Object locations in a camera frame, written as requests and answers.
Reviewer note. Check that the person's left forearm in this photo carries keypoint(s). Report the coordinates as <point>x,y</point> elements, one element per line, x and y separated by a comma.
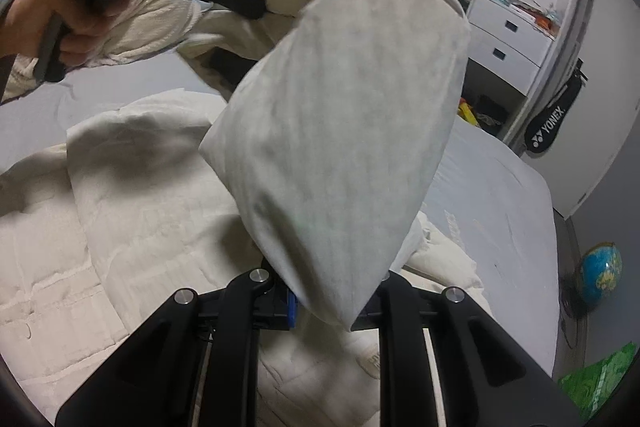
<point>7,12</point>

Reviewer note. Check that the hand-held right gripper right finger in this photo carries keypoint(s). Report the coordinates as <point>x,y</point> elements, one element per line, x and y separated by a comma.
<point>395,307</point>

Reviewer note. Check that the boxes on drawer unit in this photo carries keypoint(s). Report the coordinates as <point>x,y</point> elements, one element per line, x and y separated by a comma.
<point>525,9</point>

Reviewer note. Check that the green shopping bag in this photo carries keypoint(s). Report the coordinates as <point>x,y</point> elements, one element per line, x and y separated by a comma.
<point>600,379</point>

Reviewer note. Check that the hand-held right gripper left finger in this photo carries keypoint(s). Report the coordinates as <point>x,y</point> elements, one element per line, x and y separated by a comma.
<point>292,312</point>

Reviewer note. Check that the cream knitted blanket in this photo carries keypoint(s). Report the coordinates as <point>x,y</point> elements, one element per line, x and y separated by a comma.
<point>150,22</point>

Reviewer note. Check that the bed with grey sheet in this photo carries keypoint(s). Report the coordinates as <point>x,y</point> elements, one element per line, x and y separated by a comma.
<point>500,207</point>

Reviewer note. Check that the white hooded padded jacket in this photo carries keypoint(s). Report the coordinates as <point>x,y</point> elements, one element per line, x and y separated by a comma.
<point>340,107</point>

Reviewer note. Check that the black racket bag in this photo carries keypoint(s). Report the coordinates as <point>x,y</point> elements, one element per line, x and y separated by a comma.
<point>547,124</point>

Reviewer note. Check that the blue globe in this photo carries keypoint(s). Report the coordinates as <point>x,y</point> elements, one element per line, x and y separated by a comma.
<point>600,272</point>

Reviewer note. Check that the person's left hand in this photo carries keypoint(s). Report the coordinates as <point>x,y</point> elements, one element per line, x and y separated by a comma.
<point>35,22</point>

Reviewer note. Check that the white drawer unit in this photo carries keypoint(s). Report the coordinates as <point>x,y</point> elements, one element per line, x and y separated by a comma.
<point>505,42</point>

